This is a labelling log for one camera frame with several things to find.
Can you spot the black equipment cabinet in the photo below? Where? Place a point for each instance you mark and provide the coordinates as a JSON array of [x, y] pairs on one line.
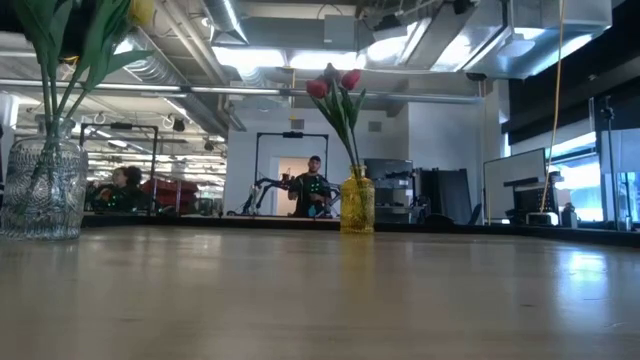
[[392, 172]]

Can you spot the black folding panel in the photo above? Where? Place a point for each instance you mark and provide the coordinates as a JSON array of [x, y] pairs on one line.
[[450, 192]]

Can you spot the white round container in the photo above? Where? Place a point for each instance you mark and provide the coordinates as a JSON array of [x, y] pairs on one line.
[[541, 218]]

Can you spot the grey ceiling box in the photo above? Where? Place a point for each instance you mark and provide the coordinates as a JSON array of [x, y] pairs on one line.
[[339, 29]]

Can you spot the yellow artificial tulip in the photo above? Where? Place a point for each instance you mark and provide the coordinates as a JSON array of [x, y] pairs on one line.
[[142, 11]]

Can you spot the silver horizontal ceiling pipe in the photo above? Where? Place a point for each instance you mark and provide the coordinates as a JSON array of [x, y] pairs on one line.
[[225, 90]]

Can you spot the red storage crates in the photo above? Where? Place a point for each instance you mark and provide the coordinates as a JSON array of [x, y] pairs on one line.
[[170, 192]]

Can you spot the silver spiral ventilation duct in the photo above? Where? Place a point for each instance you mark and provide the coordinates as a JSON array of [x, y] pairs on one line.
[[160, 75]]

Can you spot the clear patterned glass vase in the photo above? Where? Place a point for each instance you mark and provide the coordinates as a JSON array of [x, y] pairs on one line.
[[45, 190]]

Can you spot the black stand pole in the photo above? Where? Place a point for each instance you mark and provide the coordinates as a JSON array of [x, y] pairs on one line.
[[609, 150]]

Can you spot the black metal rig frame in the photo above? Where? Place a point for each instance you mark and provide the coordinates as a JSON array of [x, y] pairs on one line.
[[292, 134], [120, 126]]

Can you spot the black background robot arm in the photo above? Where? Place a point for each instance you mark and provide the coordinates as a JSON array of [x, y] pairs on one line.
[[265, 187]]

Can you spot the black equipment rack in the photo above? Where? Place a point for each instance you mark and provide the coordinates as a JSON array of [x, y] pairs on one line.
[[532, 197]]

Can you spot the yellow glass vase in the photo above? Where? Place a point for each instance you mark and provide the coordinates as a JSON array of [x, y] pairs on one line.
[[357, 205]]

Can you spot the white whiteboard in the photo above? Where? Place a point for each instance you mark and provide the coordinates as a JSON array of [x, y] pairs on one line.
[[512, 172]]

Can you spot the person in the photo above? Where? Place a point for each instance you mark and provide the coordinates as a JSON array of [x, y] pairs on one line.
[[310, 190], [122, 192]]

